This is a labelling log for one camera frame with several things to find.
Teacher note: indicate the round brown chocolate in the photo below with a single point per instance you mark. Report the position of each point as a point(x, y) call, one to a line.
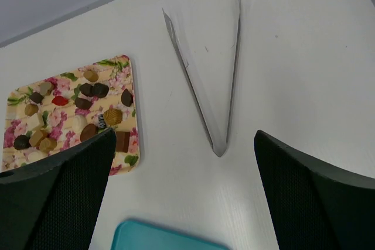
point(88, 132)

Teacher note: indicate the floral rectangular tray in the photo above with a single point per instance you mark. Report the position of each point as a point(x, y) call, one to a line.
point(91, 91)

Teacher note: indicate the red chocolate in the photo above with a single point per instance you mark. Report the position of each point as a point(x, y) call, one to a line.
point(60, 100)

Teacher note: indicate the white round chocolate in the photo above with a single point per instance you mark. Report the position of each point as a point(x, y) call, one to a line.
point(79, 123)

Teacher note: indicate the brown rectangular chocolate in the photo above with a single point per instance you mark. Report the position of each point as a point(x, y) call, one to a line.
point(122, 141)

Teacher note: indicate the ridged caramel chocolate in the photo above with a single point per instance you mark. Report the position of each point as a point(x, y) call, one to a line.
point(112, 116)

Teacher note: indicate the dark leaf chocolate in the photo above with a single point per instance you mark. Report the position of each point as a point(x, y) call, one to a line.
point(127, 98)

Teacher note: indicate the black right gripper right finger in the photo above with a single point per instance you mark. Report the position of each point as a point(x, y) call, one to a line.
point(314, 204)

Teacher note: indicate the teal box lid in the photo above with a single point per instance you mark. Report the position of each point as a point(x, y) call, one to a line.
point(135, 234)

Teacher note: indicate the white square chocolate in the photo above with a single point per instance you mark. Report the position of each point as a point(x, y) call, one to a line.
point(35, 122)

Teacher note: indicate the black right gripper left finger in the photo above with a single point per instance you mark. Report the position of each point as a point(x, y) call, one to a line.
point(54, 203)

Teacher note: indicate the metal tongs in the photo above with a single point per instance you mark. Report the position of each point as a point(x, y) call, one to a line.
point(194, 80)

